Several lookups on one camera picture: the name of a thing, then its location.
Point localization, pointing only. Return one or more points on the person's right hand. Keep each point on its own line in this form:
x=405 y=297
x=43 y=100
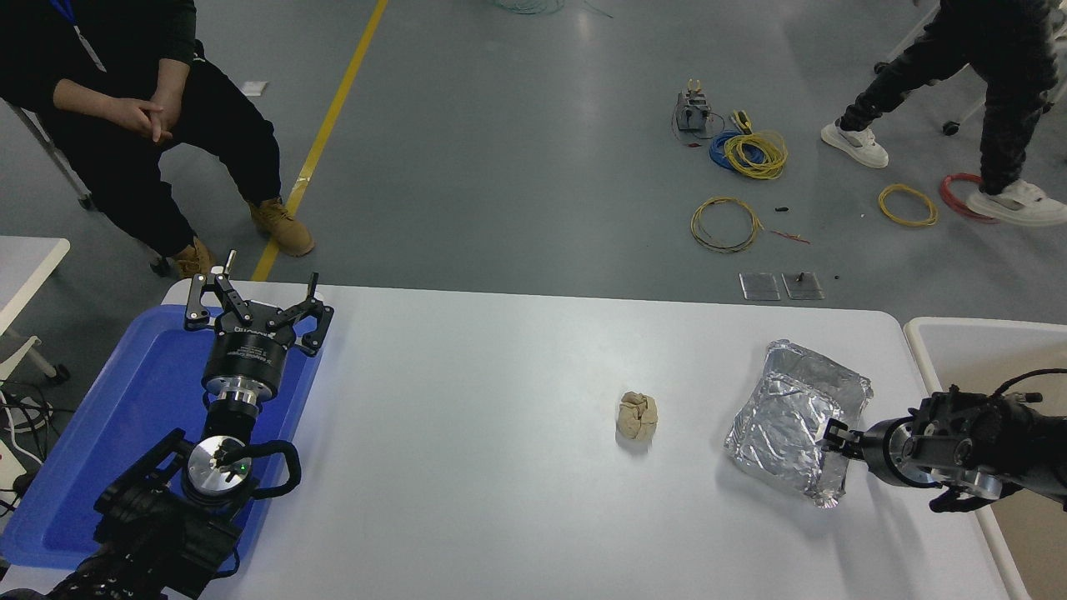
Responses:
x=137 y=118

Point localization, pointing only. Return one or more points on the large pale bin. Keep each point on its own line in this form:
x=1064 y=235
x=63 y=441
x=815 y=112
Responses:
x=1034 y=558

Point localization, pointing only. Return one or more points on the crumpled tan paper ball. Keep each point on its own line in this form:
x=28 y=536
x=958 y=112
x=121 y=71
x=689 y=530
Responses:
x=638 y=415

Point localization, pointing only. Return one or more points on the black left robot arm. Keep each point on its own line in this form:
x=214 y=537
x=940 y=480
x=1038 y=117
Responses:
x=150 y=533

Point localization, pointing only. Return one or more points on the silver foil tray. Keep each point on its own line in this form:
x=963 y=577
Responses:
x=779 y=425

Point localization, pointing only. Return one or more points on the white rolling chair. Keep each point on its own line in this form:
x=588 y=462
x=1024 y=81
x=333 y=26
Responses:
x=880 y=68

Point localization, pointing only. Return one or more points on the white rolling frame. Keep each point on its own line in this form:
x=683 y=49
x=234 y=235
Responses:
x=950 y=128

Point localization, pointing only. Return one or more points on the white paper sheet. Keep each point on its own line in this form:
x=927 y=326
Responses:
x=254 y=87

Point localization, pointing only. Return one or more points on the person's left hand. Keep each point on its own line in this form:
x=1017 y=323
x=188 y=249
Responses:
x=171 y=108

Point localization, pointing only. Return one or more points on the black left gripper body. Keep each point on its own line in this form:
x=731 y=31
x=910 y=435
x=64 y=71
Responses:
x=246 y=354

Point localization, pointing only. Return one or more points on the blue plastic tray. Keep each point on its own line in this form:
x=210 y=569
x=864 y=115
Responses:
x=125 y=392

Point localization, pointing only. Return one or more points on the metal floor plate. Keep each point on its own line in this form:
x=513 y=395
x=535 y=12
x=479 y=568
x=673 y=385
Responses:
x=804 y=290
x=759 y=286

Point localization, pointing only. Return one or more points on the white side table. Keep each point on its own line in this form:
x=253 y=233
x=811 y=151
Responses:
x=25 y=258

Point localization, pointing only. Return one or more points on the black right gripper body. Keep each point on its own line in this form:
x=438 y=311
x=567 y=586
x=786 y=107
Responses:
x=885 y=454

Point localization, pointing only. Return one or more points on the person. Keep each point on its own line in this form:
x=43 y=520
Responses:
x=125 y=167
x=1000 y=83

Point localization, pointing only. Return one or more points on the white power strip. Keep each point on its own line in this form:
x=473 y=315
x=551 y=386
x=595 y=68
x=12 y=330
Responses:
x=7 y=467

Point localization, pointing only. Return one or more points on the grey device box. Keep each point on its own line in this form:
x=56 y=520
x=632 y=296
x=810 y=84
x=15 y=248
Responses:
x=692 y=112

